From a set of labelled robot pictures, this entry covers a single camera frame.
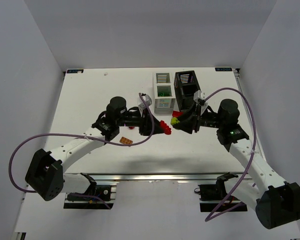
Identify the red lego brick from stack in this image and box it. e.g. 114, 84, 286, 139
160, 120, 172, 135

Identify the lime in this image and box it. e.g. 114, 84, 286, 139
170, 117, 180, 126

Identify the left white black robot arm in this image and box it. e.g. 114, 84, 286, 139
25, 94, 171, 201

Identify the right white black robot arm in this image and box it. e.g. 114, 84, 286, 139
171, 99, 300, 229

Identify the orange flat lego brick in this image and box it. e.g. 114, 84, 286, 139
119, 136, 133, 146

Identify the black slotted container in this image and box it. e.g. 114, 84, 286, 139
173, 70, 200, 112

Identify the white slotted container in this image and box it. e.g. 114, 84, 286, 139
152, 72, 176, 115

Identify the right blue table label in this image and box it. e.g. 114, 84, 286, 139
214, 67, 233, 72

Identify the blue table label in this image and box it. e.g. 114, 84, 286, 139
214, 67, 233, 72
66, 69, 84, 74

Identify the left blue table label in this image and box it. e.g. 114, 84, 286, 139
66, 69, 84, 74

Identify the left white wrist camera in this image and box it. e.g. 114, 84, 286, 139
137, 93, 152, 110

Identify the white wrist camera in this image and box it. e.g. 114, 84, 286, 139
137, 93, 152, 110
193, 90, 208, 117

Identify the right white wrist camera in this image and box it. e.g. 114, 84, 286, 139
193, 90, 208, 117

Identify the aluminium table rail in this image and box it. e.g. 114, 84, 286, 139
36, 171, 276, 183

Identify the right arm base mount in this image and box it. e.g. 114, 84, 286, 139
194, 184, 240, 213

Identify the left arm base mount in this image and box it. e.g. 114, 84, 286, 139
63, 182, 117, 210

